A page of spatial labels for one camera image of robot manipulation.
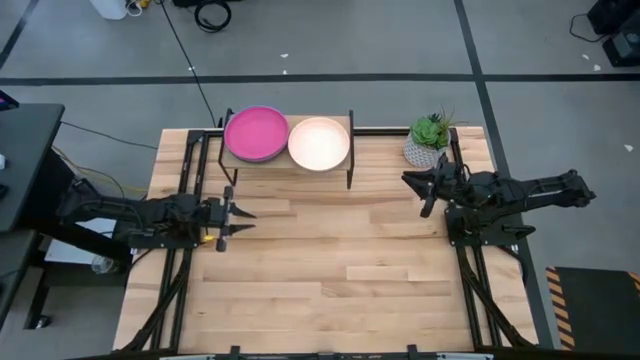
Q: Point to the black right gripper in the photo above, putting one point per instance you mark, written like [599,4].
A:
[452,182]

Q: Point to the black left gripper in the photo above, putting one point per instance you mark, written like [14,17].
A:
[225,220]

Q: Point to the purple plate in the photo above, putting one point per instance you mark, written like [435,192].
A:
[257,161]

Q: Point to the pink plate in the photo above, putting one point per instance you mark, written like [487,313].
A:
[256,134]

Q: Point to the pale peach plate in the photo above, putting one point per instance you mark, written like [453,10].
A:
[318,144]

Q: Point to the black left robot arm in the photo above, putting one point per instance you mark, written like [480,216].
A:
[125,212]

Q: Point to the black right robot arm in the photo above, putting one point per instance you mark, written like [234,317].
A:
[540,189]

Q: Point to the wooden shelf with black legs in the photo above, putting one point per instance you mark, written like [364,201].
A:
[343,121]

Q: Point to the succulent in white patterned pot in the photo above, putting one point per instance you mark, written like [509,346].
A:
[422,150]

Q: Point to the clear glass jar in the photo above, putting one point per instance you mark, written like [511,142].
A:
[102,265]

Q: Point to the white flat board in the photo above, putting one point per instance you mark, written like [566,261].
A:
[65,252]

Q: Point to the black mat with hazard stripes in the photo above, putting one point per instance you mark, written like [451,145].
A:
[595,310]

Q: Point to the black desk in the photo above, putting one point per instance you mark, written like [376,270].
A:
[25,160]

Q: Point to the black equipment case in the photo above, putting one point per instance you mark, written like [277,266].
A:
[617,15]
[625,47]

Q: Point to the white container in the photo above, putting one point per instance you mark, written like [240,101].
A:
[107,7]

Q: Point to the dark device with colourful screen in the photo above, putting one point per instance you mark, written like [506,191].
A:
[6,102]

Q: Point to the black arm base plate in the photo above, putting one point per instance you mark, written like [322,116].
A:
[165,243]
[480,235]

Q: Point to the black aluminium table frame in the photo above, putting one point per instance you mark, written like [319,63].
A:
[380,132]

